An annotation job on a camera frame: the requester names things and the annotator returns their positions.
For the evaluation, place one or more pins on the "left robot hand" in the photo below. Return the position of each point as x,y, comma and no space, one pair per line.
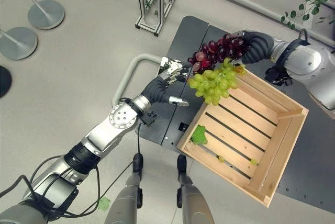
160,90

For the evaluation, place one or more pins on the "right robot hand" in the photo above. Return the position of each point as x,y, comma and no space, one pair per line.
255,47

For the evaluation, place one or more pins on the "red grape bunch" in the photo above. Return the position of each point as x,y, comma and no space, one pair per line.
218,51

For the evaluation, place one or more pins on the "green grape bunch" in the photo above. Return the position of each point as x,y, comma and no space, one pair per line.
214,84

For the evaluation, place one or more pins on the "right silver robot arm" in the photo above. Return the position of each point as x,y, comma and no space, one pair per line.
306,67

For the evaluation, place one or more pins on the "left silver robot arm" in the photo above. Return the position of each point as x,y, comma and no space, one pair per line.
86,156

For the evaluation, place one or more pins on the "grey floor pipe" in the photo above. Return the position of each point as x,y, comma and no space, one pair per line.
251,4

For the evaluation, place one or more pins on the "dark grey cart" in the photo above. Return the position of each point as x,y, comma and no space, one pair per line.
261,103

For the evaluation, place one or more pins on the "green grape leaf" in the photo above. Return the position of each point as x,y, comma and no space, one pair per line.
199,135

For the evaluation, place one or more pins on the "green vine plant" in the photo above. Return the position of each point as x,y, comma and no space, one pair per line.
311,1

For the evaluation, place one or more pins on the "loose green grape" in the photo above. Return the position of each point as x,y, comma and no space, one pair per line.
221,158
254,161

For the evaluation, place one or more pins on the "wooden slatted crate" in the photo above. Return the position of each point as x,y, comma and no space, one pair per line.
248,140

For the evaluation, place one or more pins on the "right silver robot leg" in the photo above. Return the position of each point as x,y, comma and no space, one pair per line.
191,192

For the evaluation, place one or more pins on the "silver robot leg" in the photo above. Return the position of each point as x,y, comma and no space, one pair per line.
191,192
125,195

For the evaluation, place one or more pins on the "left silver robot leg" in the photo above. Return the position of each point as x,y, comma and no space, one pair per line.
125,195

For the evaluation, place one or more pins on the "green leaf scrap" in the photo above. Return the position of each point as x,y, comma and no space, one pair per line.
104,203

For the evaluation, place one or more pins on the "grey round stand base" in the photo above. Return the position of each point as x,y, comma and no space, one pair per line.
16,43
43,9

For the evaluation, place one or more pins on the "black round stand base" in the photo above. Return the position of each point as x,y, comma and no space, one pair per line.
4,81

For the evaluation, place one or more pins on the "aluminium profile frame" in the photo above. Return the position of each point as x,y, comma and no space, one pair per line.
156,1

